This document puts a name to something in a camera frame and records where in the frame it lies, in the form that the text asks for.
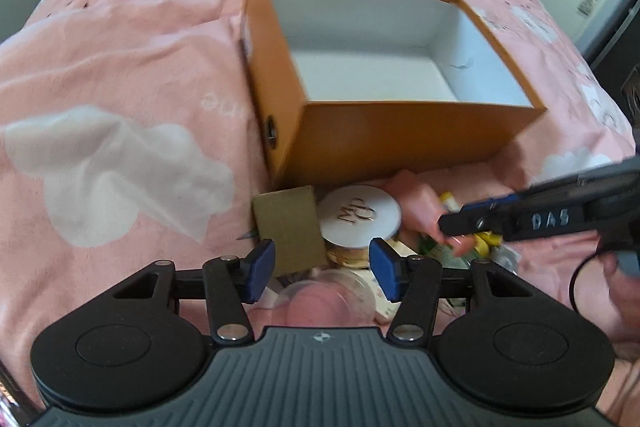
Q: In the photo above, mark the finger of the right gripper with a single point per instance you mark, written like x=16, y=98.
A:
x=517, y=218
x=545, y=189

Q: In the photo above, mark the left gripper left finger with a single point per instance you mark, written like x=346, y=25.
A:
x=230, y=283

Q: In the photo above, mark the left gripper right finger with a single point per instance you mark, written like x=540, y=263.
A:
x=414, y=283

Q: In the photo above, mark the green labelled bottle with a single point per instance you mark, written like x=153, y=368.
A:
x=428, y=247

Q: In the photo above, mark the yellow capped tube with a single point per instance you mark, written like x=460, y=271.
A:
x=485, y=242

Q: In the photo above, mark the pink pump bottle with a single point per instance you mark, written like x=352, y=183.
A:
x=421, y=209

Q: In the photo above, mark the clear plastic pink cup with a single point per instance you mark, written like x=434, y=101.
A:
x=336, y=298

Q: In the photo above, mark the small brown cardboard box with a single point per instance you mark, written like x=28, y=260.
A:
x=289, y=218

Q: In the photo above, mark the round white gold compact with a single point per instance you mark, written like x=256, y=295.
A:
x=350, y=217

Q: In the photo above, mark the person right hand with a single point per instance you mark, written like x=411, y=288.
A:
x=620, y=400

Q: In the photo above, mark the dark wardrobe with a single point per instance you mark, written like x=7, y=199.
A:
x=610, y=45

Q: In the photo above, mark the pink cloud-print bedspread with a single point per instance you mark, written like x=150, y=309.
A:
x=128, y=135

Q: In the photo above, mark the orange cardboard box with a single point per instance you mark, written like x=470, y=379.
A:
x=354, y=90

